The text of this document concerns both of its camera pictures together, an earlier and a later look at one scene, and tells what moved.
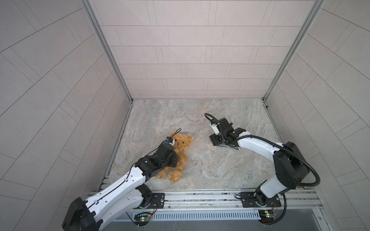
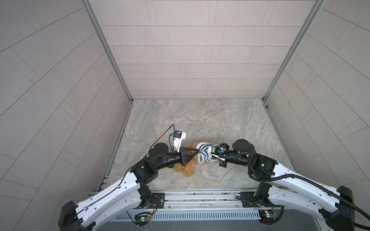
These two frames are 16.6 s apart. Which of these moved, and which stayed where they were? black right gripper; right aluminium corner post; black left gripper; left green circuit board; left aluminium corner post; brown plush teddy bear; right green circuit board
Moved: brown plush teddy bear; black right gripper; black left gripper
Stayed: left aluminium corner post; right green circuit board; right aluminium corner post; left green circuit board
